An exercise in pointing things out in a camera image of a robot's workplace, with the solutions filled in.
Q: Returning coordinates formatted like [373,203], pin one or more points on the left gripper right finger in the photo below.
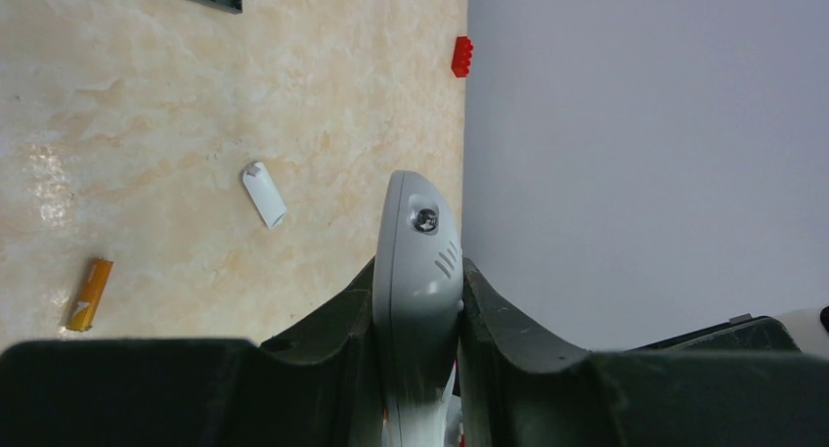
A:
[522,385]

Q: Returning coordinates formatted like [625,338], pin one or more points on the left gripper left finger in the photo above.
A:
[314,384]

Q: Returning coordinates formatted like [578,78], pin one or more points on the white remote control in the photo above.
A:
[417,289]

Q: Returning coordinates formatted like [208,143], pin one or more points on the white battery cover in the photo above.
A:
[264,193]

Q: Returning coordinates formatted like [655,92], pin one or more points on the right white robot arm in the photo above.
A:
[804,330]

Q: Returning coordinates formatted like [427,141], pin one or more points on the orange AA battery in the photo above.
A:
[82,311]

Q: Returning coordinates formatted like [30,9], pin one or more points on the red lego brick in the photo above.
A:
[462,57]

